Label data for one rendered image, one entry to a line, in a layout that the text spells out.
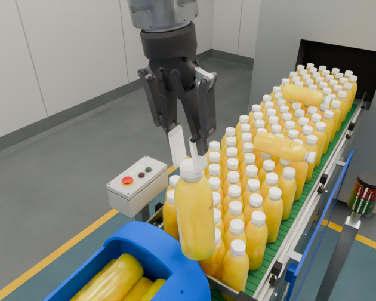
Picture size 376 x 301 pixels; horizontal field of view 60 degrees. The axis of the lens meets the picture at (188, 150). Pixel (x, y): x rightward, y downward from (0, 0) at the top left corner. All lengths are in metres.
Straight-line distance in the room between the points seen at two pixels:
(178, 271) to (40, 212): 2.13
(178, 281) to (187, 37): 0.48
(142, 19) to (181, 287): 0.51
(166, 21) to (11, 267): 2.21
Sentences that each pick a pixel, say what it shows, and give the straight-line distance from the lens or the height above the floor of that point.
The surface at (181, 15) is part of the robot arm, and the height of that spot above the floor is 1.70.
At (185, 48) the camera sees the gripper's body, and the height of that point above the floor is 1.66.
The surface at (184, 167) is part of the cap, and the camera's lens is 0.55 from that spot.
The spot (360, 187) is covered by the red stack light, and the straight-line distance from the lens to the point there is 0.94.
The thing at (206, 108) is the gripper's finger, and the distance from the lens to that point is 0.46.
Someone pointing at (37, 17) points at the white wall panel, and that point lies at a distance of 3.49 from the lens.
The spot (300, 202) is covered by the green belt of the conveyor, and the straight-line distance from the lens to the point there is 1.36.
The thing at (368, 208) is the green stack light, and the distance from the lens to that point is 0.98.
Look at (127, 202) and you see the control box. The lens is 1.06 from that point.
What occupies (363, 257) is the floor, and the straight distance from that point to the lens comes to 2.53.
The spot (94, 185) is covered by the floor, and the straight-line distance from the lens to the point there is 2.86.
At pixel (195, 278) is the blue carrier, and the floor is 1.18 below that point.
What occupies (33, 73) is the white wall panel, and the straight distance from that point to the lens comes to 3.54.
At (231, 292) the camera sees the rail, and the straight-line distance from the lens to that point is 0.97.
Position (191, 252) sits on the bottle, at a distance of 0.66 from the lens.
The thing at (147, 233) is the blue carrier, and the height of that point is 1.23.
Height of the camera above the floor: 1.79
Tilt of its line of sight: 34 degrees down
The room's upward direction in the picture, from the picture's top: straight up
